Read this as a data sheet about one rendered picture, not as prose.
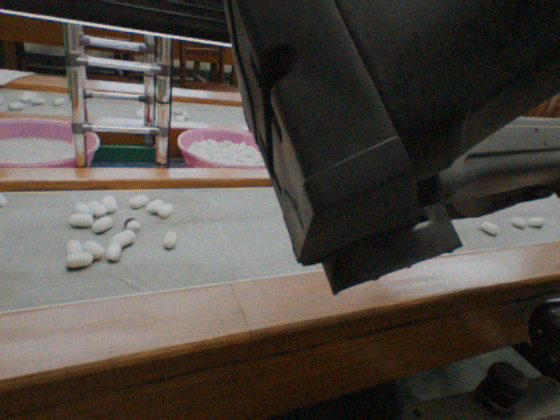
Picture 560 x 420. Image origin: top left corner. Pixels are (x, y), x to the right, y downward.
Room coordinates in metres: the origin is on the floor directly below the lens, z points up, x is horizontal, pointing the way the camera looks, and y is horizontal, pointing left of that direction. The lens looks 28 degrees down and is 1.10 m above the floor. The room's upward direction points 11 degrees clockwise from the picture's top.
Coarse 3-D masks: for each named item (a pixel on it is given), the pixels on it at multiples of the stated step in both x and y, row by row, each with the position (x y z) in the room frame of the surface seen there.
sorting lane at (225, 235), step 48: (48, 192) 0.57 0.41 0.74; (96, 192) 0.60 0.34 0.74; (144, 192) 0.64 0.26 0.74; (192, 192) 0.68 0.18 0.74; (240, 192) 0.72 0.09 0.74; (0, 240) 0.42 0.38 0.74; (48, 240) 0.44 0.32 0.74; (96, 240) 0.46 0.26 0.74; (144, 240) 0.49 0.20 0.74; (192, 240) 0.51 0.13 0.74; (240, 240) 0.54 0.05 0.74; (288, 240) 0.57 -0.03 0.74; (480, 240) 0.72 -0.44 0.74; (528, 240) 0.77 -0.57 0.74; (0, 288) 0.34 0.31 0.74; (48, 288) 0.35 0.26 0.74; (96, 288) 0.37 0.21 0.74; (144, 288) 0.38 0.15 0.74
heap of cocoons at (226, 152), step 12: (192, 144) 0.95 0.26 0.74; (204, 144) 0.96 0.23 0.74; (216, 144) 0.98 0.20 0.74; (228, 144) 1.02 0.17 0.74; (240, 144) 1.02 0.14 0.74; (204, 156) 0.87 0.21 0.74; (216, 156) 0.89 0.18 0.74; (228, 156) 0.91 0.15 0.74; (240, 156) 0.93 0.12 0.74; (252, 156) 0.96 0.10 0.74
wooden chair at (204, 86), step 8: (184, 40) 2.96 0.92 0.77; (184, 48) 2.96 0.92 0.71; (192, 48) 3.03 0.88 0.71; (200, 48) 3.10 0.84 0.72; (184, 56) 2.95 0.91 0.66; (216, 56) 3.22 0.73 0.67; (184, 64) 2.94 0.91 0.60; (184, 72) 2.94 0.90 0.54; (184, 80) 2.94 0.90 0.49; (184, 88) 2.91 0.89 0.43; (192, 88) 2.84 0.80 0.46; (200, 88) 2.90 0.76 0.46; (208, 88) 2.97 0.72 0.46; (216, 88) 3.03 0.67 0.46; (224, 88) 3.09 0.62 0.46; (232, 88) 3.13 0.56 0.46
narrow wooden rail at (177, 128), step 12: (60, 120) 0.87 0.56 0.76; (96, 120) 0.92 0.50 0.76; (108, 120) 0.94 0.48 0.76; (120, 120) 0.95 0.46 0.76; (132, 120) 0.97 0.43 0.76; (0, 132) 0.80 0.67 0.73; (24, 132) 0.82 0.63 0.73; (96, 132) 0.90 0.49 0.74; (108, 132) 0.91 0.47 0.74; (180, 132) 1.00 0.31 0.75; (180, 156) 1.00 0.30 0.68
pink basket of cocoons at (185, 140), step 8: (200, 128) 1.00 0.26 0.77; (208, 128) 1.02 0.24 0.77; (216, 128) 1.04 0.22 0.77; (224, 128) 1.05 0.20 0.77; (184, 136) 0.94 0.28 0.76; (192, 136) 0.97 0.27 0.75; (200, 136) 1.00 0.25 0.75; (208, 136) 1.02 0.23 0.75; (216, 136) 1.03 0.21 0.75; (224, 136) 1.04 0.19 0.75; (232, 136) 1.05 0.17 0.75; (240, 136) 1.05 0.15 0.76; (248, 136) 1.05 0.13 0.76; (184, 144) 0.92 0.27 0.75; (248, 144) 1.04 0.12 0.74; (256, 144) 1.03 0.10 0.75; (184, 152) 0.83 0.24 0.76; (184, 160) 0.87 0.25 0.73; (192, 160) 0.82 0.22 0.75; (200, 160) 0.81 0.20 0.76; (208, 160) 0.79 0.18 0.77
